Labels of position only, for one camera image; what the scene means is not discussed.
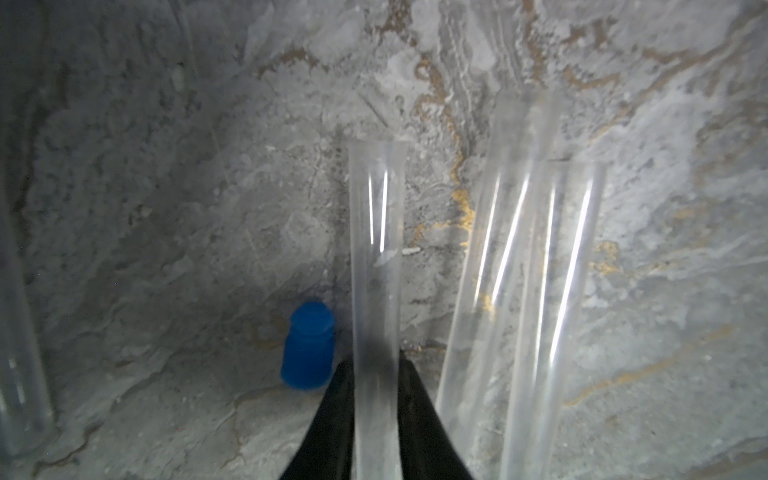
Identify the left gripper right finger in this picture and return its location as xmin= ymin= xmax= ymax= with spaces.
xmin=397 ymin=352 xmax=473 ymax=480

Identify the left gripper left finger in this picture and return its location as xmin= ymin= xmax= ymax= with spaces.
xmin=280 ymin=357 xmax=355 ymax=480

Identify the clear test tube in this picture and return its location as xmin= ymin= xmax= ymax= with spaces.
xmin=499 ymin=161 xmax=607 ymax=479
xmin=1 ymin=180 xmax=54 ymax=458
xmin=436 ymin=88 xmax=564 ymax=459
xmin=348 ymin=140 xmax=407 ymax=479

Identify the blue stopper left lone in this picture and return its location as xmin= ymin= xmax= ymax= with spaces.
xmin=280 ymin=301 xmax=335 ymax=390

